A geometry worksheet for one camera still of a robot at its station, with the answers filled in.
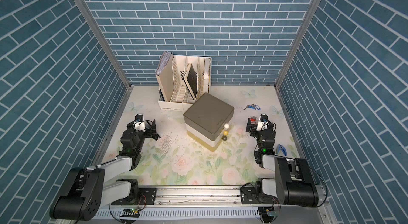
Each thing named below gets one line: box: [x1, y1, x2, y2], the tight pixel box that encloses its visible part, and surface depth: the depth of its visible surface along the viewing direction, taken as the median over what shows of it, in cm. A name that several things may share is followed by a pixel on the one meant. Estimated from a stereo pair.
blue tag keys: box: [243, 103, 261, 111], surface depth 111 cm
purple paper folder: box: [156, 50, 174, 76], surface depth 95 cm
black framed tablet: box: [182, 63, 199, 100], surface depth 107 cm
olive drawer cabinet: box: [183, 92, 235, 152], surface depth 84 cm
